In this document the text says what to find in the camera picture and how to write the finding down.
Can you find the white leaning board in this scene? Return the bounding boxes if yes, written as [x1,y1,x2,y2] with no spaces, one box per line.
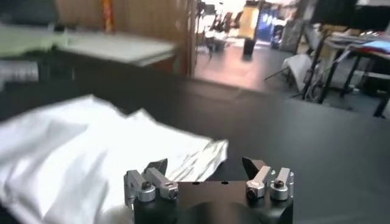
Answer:
[282,53,315,92]

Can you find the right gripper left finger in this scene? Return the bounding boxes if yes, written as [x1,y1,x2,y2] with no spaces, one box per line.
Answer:
[123,158,180,208]

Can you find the black monitor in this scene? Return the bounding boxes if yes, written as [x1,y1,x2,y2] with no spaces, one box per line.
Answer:
[310,0,361,26]

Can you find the black frame desk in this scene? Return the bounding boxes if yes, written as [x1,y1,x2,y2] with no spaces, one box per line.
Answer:
[316,29,390,118]

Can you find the black table cover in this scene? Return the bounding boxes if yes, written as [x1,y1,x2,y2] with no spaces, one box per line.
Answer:
[0,50,390,224]

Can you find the white side table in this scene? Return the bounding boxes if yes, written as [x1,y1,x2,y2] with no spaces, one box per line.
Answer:
[57,30,178,68]

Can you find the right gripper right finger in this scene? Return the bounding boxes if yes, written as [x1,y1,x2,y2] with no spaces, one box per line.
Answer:
[242,156,295,201]

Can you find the pale teal cloth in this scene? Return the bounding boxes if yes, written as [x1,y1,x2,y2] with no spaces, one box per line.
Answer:
[358,40,390,53]

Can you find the black trash bin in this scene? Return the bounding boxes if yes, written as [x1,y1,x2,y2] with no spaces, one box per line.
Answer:
[243,38,257,57]

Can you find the black tripod stand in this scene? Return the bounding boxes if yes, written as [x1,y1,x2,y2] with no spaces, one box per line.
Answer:
[264,30,330,102]

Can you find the light green t-shirt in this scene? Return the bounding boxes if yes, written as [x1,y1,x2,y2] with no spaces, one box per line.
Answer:
[0,26,69,58]

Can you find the red chips can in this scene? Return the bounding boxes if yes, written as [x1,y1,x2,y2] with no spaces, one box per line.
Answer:
[102,0,116,33]

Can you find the white printed t-shirt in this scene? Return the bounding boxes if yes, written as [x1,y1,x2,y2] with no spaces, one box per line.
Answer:
[0,94,229,224]

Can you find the wooden folding screen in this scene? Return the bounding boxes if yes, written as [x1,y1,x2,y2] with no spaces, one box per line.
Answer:
[54,0,197,77]

